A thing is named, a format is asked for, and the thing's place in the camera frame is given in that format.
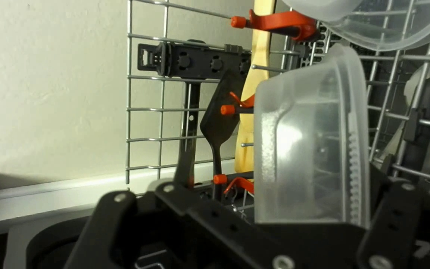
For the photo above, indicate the black plastic spatula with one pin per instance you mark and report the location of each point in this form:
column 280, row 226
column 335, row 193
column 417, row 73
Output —
column 186, row 60

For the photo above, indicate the wooden spatula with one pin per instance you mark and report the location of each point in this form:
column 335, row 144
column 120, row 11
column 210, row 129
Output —
column 260, row 60

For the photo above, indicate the clear round plastic bowl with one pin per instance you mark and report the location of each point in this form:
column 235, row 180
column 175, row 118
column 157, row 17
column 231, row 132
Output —
column 374, row 30

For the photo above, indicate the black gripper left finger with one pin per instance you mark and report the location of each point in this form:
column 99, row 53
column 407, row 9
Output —
column 175, row 233

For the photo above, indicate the clear square plastic bowl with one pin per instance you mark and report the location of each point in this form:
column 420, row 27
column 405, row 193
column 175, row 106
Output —
column 305, row 150

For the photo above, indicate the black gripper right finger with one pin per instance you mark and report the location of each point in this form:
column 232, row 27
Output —
column 404, row 229

